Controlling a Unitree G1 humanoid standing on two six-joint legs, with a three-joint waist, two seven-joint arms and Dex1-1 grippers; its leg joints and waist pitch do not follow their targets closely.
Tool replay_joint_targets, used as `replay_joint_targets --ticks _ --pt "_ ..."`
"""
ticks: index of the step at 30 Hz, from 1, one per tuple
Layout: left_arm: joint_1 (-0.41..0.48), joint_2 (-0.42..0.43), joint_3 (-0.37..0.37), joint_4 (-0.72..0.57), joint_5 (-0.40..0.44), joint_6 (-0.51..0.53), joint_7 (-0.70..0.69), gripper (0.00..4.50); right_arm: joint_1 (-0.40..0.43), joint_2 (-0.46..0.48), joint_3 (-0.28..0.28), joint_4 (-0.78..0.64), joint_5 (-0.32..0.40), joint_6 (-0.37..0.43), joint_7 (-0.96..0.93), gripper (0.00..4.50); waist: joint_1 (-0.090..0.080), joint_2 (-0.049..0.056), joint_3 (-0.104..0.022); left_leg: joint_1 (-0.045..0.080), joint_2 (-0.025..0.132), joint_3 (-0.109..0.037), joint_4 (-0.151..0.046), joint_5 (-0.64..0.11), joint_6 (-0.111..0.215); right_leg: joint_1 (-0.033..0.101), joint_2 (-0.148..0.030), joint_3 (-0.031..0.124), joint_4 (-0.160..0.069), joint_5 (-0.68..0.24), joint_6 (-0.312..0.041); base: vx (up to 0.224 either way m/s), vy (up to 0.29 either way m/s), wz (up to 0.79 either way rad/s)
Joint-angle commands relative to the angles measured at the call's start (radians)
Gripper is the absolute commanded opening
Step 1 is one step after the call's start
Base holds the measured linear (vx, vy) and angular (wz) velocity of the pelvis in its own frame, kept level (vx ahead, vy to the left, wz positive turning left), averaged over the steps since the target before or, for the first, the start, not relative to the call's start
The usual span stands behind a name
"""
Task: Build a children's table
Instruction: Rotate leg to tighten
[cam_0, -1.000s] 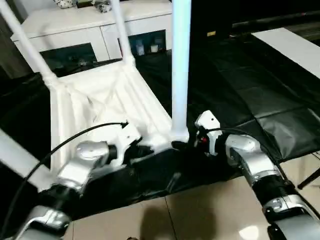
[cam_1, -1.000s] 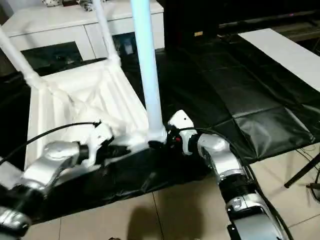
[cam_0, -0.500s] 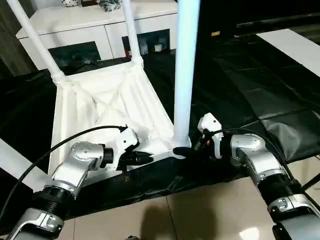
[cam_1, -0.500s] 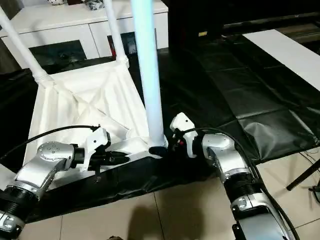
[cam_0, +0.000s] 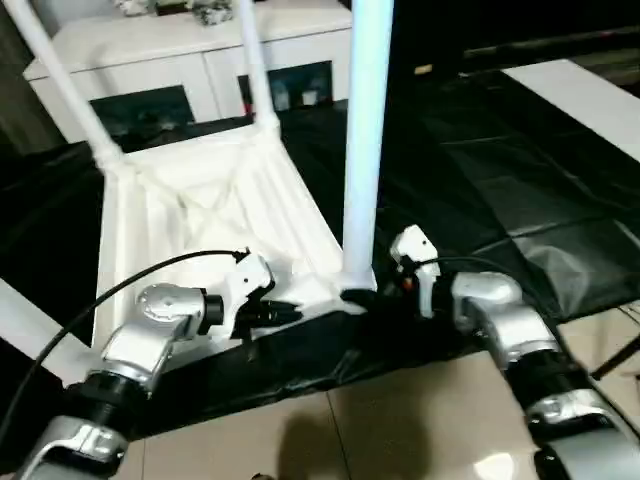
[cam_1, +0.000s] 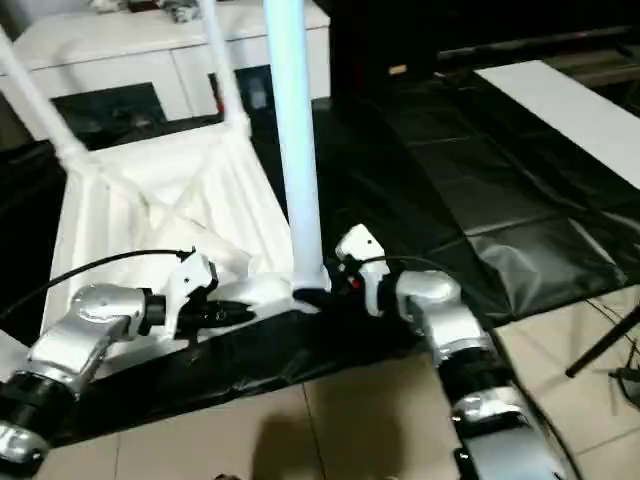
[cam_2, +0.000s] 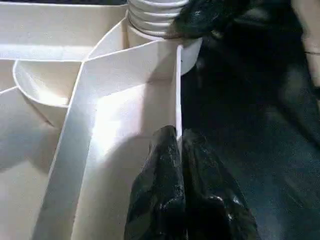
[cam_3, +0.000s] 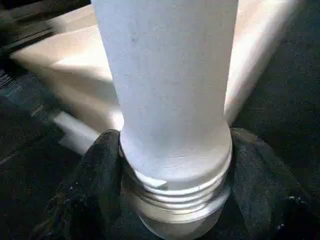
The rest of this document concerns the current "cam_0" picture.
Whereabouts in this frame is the white sideboard cabinet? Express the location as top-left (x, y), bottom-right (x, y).
top-left (22, 0), bottom-right (355, 142)

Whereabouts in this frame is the white plastic table top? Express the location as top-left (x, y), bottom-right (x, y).
top-left (91, 121), bottom-right (382, 375)

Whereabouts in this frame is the grey tangled bundle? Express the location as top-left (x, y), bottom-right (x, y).
top-left (191, 1), bottom-right (237, 27)

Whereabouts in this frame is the black work mat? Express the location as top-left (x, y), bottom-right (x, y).
top-left (0, 64), bottom-right (640, 441)

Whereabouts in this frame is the white plastic table leg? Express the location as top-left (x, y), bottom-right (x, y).
top-left (236, 0), bottom-right (282, 137)
top-left (3, 0), bottom-right (132, 175)
top-left (0, 276), bottom-right (97, 390)
top-left (338, 0), bottom-right (397, 295)

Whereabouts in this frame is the dark low bench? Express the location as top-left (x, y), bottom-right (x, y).
top-left (461, 28), bottom-right (640, 77)

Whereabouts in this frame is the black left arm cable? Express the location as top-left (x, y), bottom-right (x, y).
top-left (6, 247), bottom-right (252, 452)

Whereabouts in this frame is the white side table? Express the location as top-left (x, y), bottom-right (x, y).
top-left (501, 58), bottom-right (640, 165)

